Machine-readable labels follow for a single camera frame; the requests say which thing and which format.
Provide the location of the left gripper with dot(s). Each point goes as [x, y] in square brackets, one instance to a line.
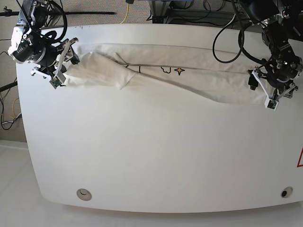
[273, 87]

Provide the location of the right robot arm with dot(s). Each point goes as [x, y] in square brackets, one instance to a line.
[28, 45]

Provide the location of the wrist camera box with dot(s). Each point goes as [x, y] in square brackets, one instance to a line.
[271, 104]
[57, 80]

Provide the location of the right table cable grommet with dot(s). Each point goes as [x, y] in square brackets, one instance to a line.
[286, 192]

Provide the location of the red triangle warning sticker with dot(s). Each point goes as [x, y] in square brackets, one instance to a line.
[300, 160]

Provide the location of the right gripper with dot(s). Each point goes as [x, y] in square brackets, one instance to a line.
[55, 59]

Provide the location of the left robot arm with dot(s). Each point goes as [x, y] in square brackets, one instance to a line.
[275, 75]

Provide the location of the grey metal frame base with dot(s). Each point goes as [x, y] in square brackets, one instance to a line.
[166, 11]

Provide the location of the black tripod stand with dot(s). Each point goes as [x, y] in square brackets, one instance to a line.
[8, 13]

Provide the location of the table cable grommet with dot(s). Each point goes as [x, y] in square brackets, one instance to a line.
[84, 194]
[286, 192]

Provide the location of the white printed T-shirt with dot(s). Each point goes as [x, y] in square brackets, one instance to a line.
[193, 69]

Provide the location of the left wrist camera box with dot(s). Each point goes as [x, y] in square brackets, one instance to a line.
[271, 104]

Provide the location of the left table cable grommet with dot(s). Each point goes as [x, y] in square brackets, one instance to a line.
[84, 194]

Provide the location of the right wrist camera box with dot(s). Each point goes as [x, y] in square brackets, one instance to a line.
[57, 80]

